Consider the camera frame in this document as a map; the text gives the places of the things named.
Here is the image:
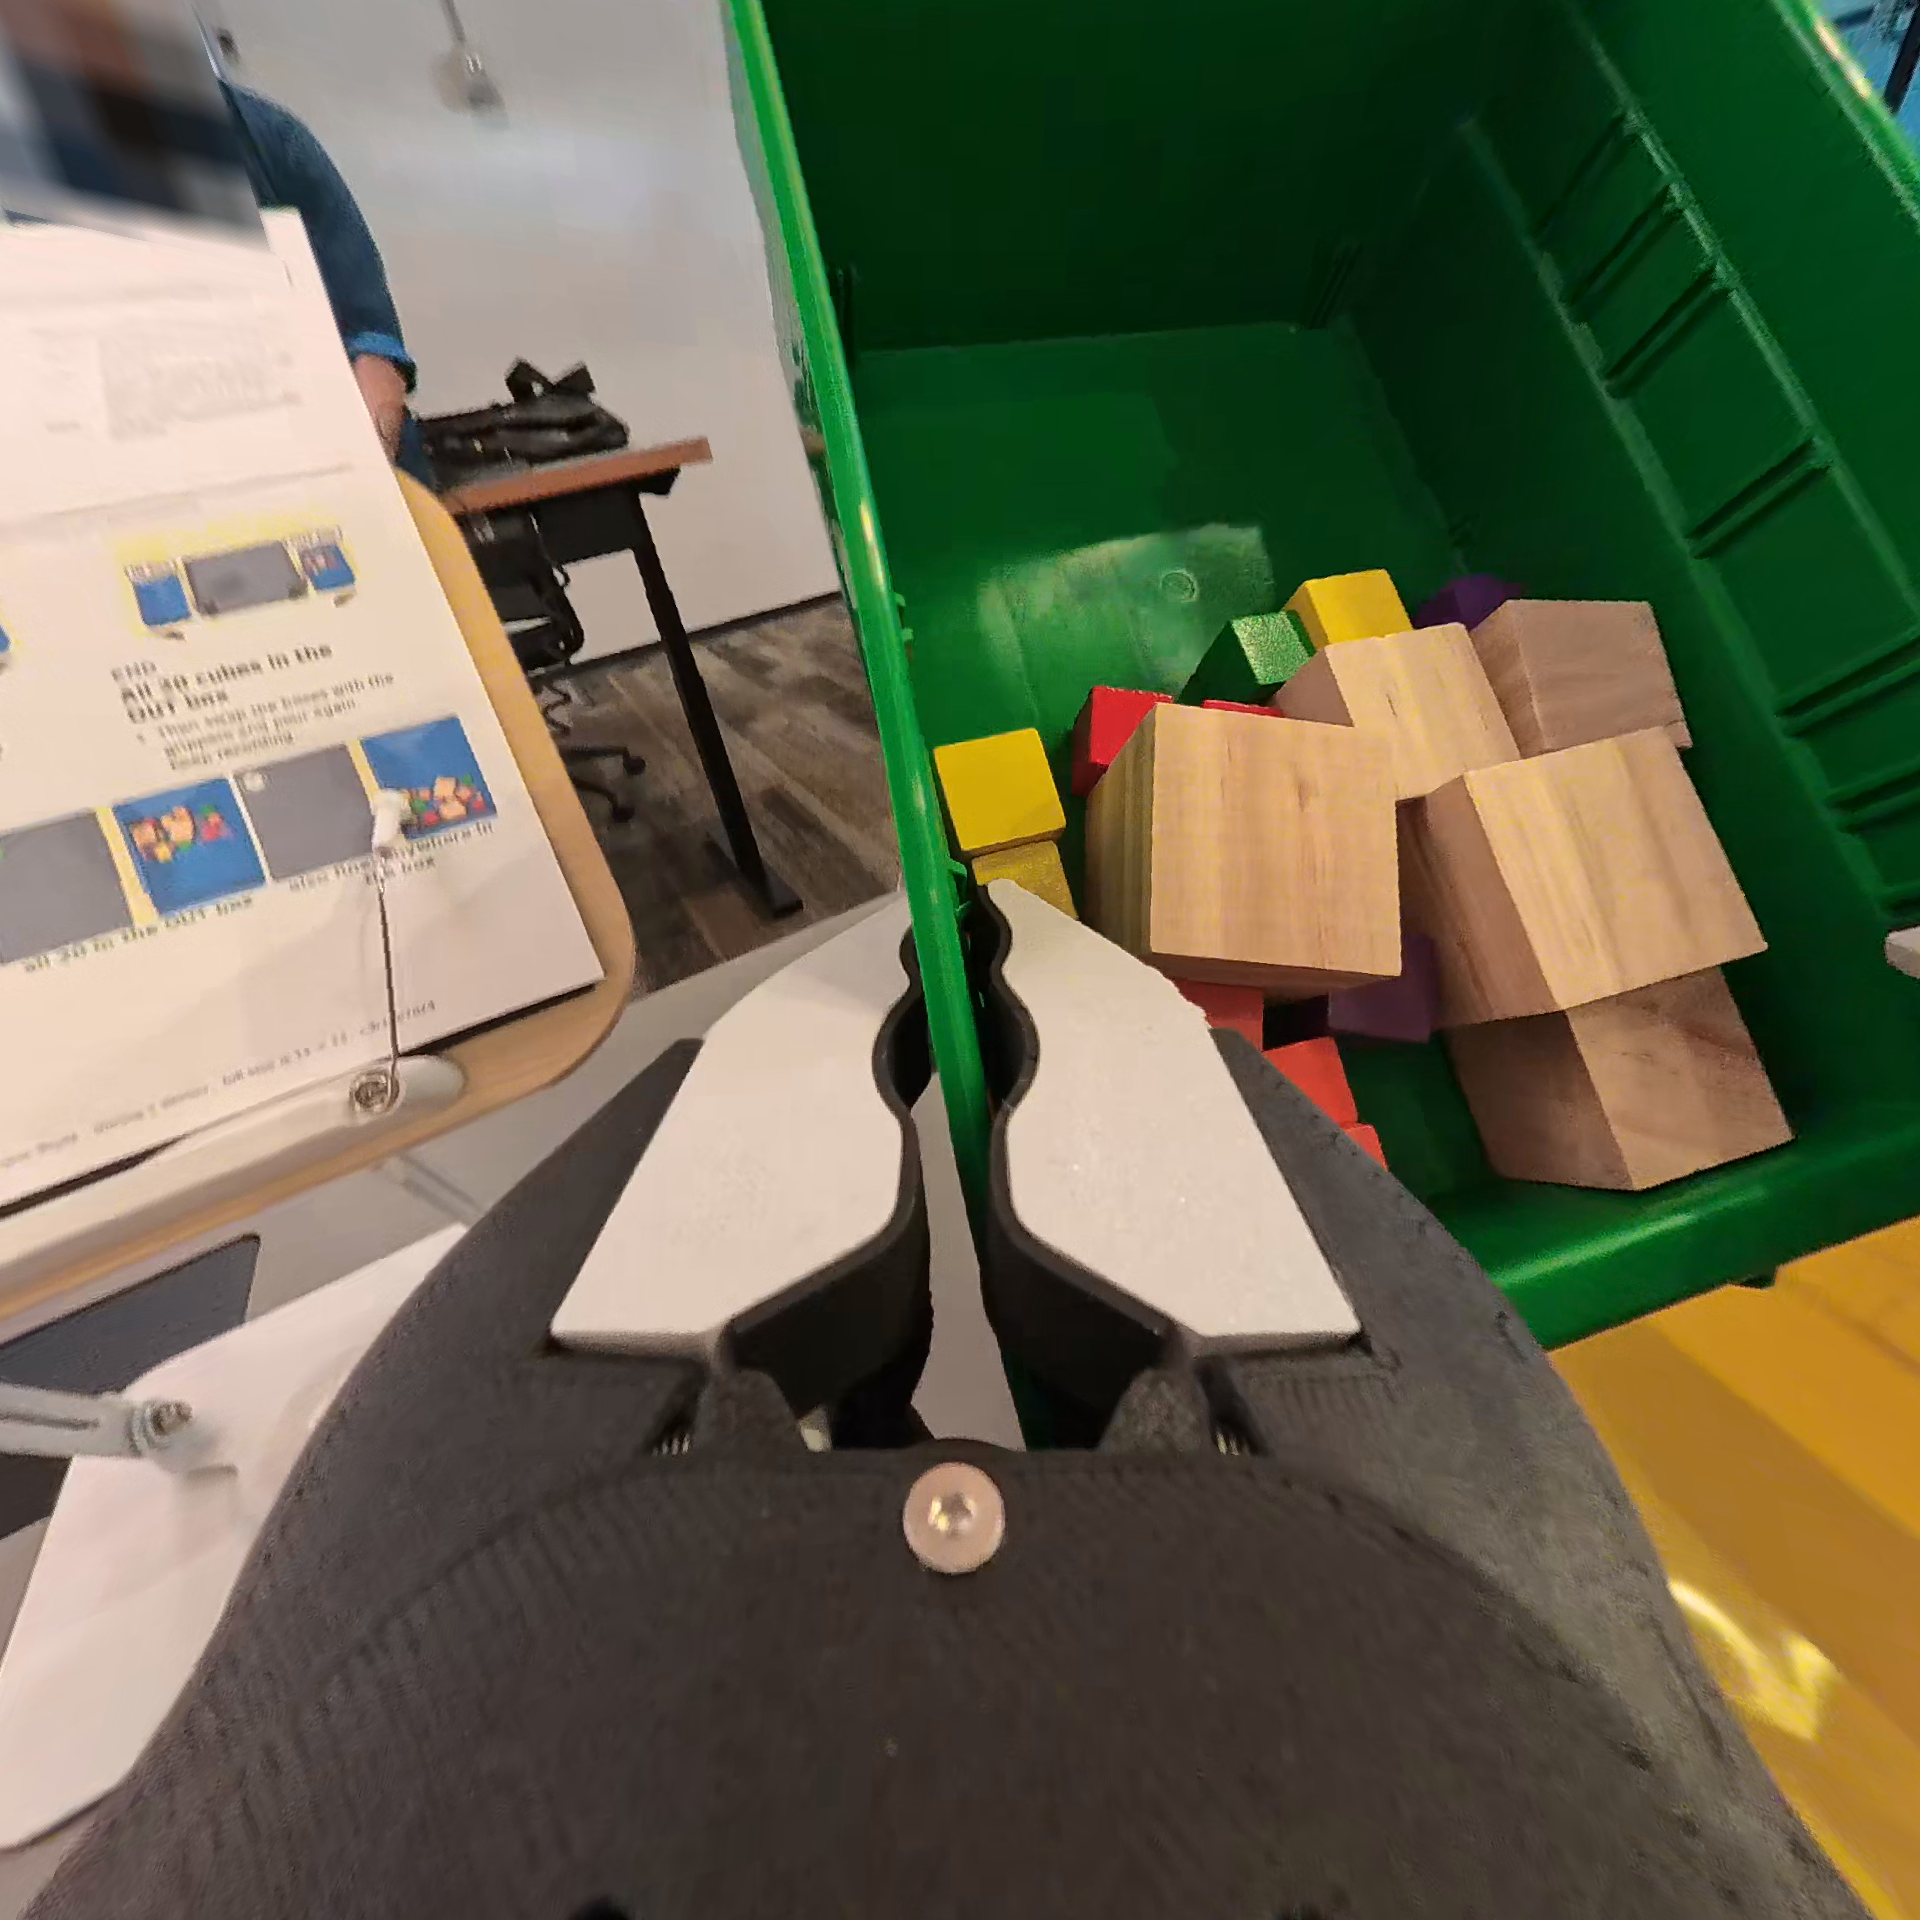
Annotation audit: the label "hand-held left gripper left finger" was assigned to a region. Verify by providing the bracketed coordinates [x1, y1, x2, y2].
[548, 896, 935, 1370]

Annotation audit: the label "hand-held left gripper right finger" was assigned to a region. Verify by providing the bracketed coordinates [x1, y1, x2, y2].
[983, 880, 1361, 1370]

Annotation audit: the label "pile of wooden cubes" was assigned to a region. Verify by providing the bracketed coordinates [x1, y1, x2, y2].
[929, 569, 1796, 1194]

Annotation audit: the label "green wooden cube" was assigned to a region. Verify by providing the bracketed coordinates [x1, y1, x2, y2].
[1182, 609, 1318, 707]

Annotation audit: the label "yellow plastic box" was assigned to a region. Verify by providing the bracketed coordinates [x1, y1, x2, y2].
[1549, 1223, 1920, 1920]

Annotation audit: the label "green plastic box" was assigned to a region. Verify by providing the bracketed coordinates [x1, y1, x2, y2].
[720, 0, 1920, 1353]

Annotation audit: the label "wooden document stand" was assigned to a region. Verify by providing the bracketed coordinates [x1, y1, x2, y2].
[0, 472, 639, 1849]

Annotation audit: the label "black office chair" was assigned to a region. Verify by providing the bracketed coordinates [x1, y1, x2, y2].
[463, 511, 648, 826]

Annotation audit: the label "brown table black legs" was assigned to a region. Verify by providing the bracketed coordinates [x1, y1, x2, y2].
[440, 439, 805, 921]

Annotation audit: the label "black bag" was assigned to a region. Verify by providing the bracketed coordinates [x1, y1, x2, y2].
[416, 360, 633, 472]

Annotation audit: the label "printed instruction sheet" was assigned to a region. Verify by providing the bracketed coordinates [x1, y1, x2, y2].
[0, 211, 605, 1209]

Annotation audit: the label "hanging ceiling fixture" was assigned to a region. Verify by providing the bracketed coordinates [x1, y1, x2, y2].
[431, 0, 509, 115]

